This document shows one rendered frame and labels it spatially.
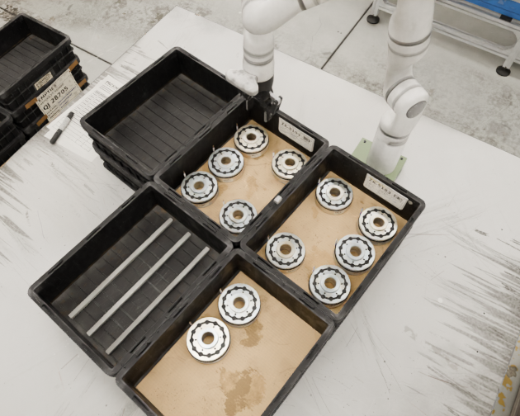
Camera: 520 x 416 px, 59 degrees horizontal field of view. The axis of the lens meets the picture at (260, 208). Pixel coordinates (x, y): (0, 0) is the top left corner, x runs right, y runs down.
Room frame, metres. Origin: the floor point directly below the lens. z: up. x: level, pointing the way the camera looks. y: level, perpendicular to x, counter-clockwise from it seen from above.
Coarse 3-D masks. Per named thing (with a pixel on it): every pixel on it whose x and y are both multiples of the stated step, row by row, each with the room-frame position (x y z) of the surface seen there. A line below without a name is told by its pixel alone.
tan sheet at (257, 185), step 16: (272, 144) 0.83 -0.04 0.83; (288, 144) 0.83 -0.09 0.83; (256, 160) 0.77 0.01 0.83; (256, 176) 0.72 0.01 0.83; (272, 176) 0.72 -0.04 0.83; (224, 192) 0.66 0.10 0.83; (240, 192) 0.66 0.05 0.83; (256, 192) 0.66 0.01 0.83; (272, 192) 0.66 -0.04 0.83; (208, 208) 0.61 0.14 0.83; (256, 208) 0.61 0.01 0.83
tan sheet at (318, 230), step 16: (336, 176) 0.72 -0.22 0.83; (304, 208) 0.61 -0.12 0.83; (352, 208) 0.61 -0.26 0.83; (288, 224) 0.56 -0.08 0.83; (304, 224) 0.56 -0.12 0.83; (320, 224) 0.56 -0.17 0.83; (336, 224) 0.56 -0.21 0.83; (352, 224) 0.56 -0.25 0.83; (400, 224) 0.56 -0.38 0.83; (304, 240) 0.51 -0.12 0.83; (320, 240) 0.51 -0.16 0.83; (320, 256) 0.47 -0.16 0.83; (304, 272) 0.42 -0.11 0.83; (368, 272) 0.42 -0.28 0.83; (304, 288) 0.38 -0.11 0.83; (352, 288) 0.38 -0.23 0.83
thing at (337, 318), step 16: (320, 160) 0.71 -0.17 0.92; (352, 160) 0.70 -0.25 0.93; (304, 176) 0.65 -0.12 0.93; (384, 176) 0.65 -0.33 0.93; (288, 192) 0.60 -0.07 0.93; (400, 192) 0.60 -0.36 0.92; (272, 208) 0.56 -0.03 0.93; (400, 240) 0.47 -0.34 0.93; (256, 256) 0.43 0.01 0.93; (384, 256) 0.43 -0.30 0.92; (272, 272) 0.38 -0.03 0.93; (320, 304) 0.31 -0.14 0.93; (352, 304) 0.31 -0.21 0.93; (336, 320) 0.27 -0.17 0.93
